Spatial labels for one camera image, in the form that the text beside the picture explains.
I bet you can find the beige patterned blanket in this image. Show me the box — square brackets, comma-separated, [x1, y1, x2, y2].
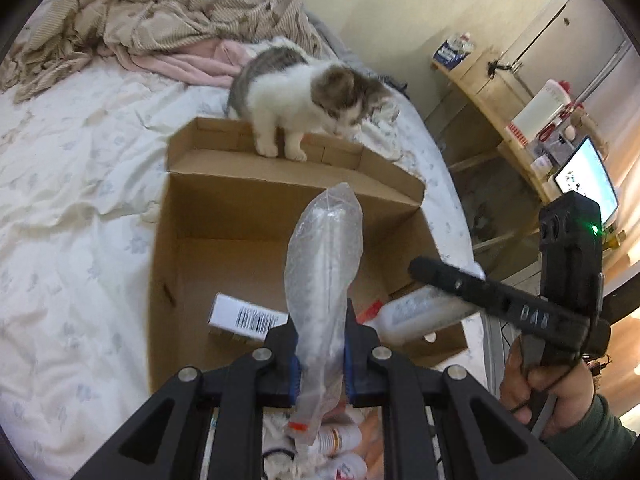
[1, 0, 324, 102]

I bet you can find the white pill bottle red label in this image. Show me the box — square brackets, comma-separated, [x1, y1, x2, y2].
[296, 424, 362, 456]

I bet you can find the computer monitor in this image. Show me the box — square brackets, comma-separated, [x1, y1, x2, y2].
[553, 136, 620, 226]

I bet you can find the brown cardboard box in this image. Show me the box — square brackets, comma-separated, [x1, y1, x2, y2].
[148, 118, 440, 389]

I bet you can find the wooden desk shelf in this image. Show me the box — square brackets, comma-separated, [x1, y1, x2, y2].
[430, 46, 626, 281]

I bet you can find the white barcode carton box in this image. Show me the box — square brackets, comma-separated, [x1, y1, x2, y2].
[208, 292, 288, 341]

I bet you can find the white jug red lid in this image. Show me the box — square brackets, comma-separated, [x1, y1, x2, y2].
[506, 79, 572, 148]

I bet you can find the clear plastic bubble bag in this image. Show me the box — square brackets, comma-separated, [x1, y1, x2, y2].
[284, 182, 363, 445]

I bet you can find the blue white tissue pack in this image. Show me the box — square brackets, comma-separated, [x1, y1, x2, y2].
[433, 32, 475, 70]

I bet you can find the grey and white kitten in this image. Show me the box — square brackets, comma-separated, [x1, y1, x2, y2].
[227, 46, 390, 162]

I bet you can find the dark green sleeve forearm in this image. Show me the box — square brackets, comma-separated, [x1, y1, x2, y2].
[546, 394, 639, 479]

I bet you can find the pink cloth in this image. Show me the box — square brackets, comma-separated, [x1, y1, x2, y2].
[98, 39, 253, 89]

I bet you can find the white floral bed sheet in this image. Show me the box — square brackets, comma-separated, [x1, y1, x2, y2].
[0, 34, 490, 466]

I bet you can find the white plastic bottle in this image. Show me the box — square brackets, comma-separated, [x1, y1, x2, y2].
[358, 286, 478, 346]

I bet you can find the right hand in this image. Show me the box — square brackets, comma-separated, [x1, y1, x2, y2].
[498, 339, 597, 441]

